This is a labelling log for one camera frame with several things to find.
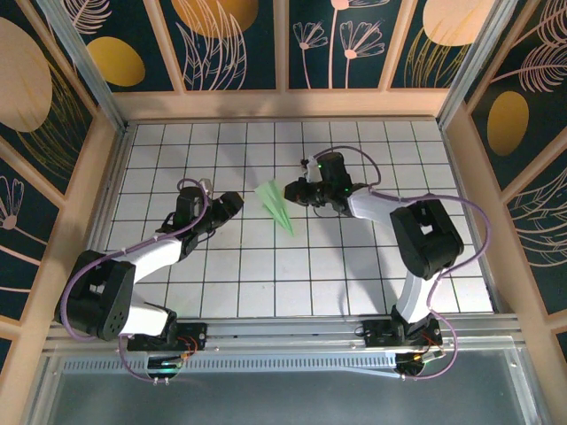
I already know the green paper sheet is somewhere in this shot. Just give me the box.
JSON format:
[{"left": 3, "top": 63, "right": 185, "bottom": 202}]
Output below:
[{"left": 253, "top": 177, "right": 294, "bottom": 237}]

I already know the small controller board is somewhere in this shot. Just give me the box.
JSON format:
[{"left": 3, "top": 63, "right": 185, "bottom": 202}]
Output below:
[
  {"left": 395, "top": 347, "right": 447, "bottom": 380},
  {"left": 145, "top": 352, "right": 191, "bottom": 375}
]

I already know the grey front panel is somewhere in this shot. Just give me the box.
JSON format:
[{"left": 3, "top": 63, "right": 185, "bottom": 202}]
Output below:
[{"left": 24, "top": 349, "right": 548, "bottom": 425}]

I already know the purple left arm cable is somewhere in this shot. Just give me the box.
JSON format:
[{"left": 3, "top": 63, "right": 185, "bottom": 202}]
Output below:
[{"left": 59, "top": 176, "right": 213, "bottom": 384}]

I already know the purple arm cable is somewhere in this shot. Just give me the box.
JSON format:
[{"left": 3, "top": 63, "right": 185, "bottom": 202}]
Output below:
[
  {"left": 59, "top": 176, "right": 213, "bottom": 384},
  {"left": 315, "top": 145, "right": 493, "bottom": 382}
]

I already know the aluminium side rail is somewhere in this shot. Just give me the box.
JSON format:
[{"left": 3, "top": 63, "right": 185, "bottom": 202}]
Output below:
[{"left": 68, "top": 123, "right": 134, "bottom": 320}]

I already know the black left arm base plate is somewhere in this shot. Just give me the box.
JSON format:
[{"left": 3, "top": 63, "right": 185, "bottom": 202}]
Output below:
[{"left": 127, "top": 321, "right": 209, "bottom": 352}]

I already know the aluminium front rail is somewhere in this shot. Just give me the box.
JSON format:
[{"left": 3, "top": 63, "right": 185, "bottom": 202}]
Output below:
[{"left": 42, "top": 313, "right": 526, "bottom": 358}]

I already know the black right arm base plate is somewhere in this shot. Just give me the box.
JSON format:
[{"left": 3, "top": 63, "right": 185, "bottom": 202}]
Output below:
[{"left": 361, "top": 319, "right": 443, "bottom": 351}]

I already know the grey slotted cable duct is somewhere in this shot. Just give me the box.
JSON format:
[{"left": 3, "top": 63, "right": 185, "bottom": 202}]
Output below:
[{"left": 61, "top": 353, "right": 400, "bottom": 373}]

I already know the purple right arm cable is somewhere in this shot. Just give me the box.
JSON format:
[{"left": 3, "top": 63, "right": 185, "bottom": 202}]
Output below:
[{"left": 315, "top": 145, "right": 493, "bottom": 382}]

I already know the aluminium corner post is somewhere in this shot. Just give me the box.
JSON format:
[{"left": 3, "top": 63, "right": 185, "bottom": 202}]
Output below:
[
  {"left": 436, "top": 0, "right": 522, "bottom": 129},
  {"left": 35, "top": 0, "right": 130, "bottom": 134}
]

